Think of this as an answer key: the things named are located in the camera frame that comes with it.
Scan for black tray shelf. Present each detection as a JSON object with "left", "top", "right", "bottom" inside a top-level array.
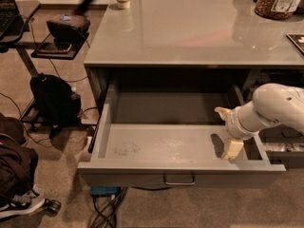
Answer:
[{"left": 31, "top": 32, "right": 89, "bottom": 60}]

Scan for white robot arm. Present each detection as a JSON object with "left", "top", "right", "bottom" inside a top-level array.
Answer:
[{"left": 214, "top": 83, "right": 304, "bottom": 160}]

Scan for dark framed card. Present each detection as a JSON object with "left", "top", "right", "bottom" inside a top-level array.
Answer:
[{"left": 286, "top": 33, "right": 304, "bottom": 55}]

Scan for black laptop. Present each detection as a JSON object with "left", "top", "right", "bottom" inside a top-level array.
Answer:
[{"left": 0, "top": 0, "right": 19, "bottom": 38}]

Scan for black pouch on tray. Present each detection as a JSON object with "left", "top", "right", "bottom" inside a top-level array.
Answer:
[{"left": 47, "top": 13, "right": 90, "bottom": 40}]

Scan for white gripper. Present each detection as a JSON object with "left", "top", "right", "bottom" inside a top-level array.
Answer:
[{"left": 214, "top": 102, "right": 278, "bottom": 160}]

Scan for grey drawer cabinet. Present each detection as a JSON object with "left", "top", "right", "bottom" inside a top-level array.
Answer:
[{"left": 83, "top": 0, "right": 304, "bottom": 169}]

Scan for blue white electronic box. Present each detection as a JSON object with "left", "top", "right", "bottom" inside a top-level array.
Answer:
[{"left": 89, "top": 186, "right": 120, "bottom": 197}]

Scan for black side desk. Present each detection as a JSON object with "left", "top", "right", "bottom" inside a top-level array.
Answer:
[{"left": 0, "top": 0, "right": 41, "bottom": 77}]

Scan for smartphone on tray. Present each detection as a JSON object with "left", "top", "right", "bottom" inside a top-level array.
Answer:
[{"left": 37, "top": 42, "right": 72, "bottom": 54}]

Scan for jar of nuts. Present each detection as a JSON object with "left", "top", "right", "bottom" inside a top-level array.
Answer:
[{"left": 255, "top": 0, "right": 301, "bottom": 20}]

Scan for black floor cable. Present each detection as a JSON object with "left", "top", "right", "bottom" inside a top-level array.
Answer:
[{"left": 89, "top": 186, "right": 172, "bottom": 228}]

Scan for chair caster wheel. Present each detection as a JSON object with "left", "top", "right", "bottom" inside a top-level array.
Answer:
[{"left": 44, "top": 199, "right": 62, "bottom": 214}]

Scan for seated person dark clothes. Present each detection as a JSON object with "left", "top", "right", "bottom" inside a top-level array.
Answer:
[{"left": 0, "top": 114, "right": 38, "bottom": 206}]

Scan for black white sneaker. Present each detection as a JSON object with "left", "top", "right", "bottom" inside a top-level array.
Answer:
[{"left": 0, "top": 186, "right": 45, "bottom": 219}]

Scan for black backpack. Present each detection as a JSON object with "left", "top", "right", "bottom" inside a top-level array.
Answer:
[{"left": 29, "top": 73, "right": 81, "bottom": 139}]

